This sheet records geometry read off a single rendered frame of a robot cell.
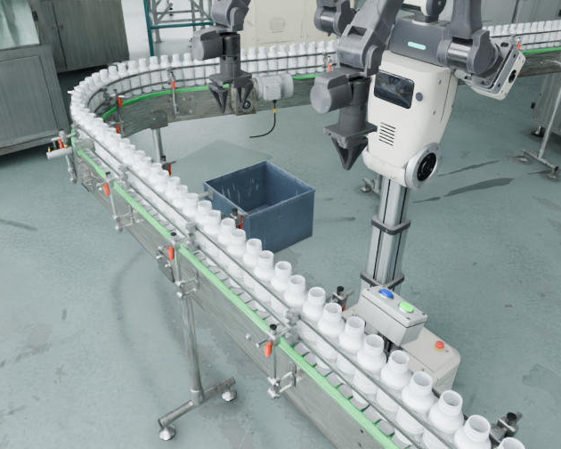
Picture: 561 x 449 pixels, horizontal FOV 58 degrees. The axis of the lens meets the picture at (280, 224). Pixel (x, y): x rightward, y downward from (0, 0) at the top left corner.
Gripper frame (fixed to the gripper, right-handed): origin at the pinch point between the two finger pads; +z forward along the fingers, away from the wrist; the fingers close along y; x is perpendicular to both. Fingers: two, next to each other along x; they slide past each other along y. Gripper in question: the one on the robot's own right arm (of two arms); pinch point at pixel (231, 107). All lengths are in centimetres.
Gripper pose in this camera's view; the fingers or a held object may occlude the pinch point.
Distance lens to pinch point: 144.9
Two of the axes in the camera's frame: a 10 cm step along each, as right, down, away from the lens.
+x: 6.3, 4.3, -6.4
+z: -0.2, 8.3, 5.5
